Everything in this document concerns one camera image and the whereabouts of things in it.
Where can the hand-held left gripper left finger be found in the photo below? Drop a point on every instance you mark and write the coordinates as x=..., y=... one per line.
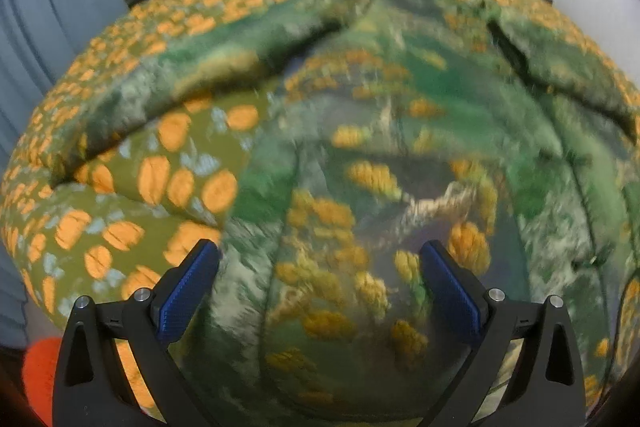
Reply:
x=187, y=288

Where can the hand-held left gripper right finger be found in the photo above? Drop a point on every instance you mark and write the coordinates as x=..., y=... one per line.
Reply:
x=450, y=292

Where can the green patterned garment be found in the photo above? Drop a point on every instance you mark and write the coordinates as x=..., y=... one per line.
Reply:
x=450, y=82

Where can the orange dotted green bed blanket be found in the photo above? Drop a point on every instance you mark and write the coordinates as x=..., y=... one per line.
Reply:
x=150, y=187

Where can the orange cloth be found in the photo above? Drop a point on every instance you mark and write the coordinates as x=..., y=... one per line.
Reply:
x=42, y=372

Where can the grey blue curtain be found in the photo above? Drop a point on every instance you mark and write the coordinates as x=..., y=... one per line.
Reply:
x=60, y=7

